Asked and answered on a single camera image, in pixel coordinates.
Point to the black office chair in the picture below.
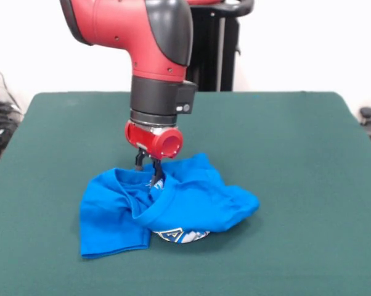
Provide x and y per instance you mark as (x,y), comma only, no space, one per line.
(368,112)

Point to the dark green table cloth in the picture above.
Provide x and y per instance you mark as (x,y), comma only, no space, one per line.
(296,231)

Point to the blue printed T-shirt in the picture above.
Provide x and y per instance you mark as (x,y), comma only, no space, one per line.
(188,203)

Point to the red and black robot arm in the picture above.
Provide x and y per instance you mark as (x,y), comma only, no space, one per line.
(142,46)

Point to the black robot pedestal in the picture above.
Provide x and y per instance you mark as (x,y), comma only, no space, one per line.
(216,46)

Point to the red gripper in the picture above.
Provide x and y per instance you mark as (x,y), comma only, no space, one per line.
(154,142)

